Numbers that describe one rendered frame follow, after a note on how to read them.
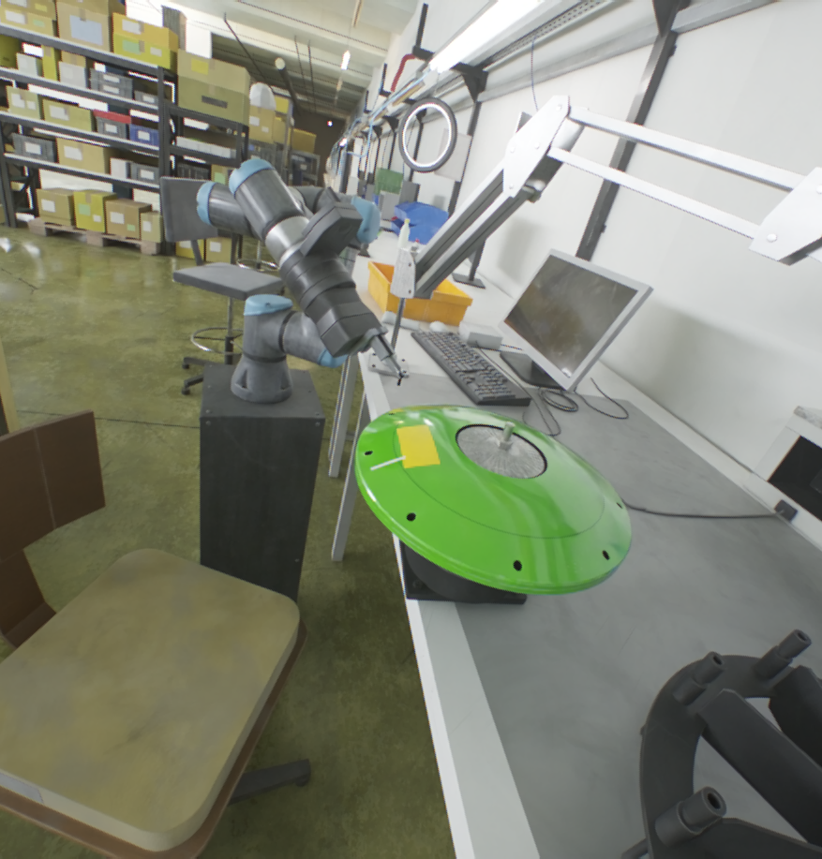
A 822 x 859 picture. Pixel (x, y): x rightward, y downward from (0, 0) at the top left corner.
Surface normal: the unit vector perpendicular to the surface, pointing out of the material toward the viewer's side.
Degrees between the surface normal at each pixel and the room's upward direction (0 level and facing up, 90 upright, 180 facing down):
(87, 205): 90
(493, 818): 0
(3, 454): 90
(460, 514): 22
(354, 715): 0
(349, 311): 32
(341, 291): 43
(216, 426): 90
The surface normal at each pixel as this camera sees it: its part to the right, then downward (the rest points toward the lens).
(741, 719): -0.79, 0.16
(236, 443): 0.36, 0.50
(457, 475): 0.11, -0.80
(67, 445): 0.85, 0.40
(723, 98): -0.95, -0.11
